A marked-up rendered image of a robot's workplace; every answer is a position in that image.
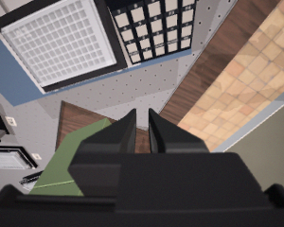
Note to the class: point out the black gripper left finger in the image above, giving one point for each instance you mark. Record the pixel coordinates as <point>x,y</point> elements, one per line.
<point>114,137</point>

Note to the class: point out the white microplate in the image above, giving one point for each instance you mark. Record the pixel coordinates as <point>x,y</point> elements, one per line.
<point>12,161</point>
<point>29,186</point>
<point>65,35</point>

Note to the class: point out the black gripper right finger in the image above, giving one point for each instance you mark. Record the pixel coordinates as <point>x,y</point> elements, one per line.
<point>171,138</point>

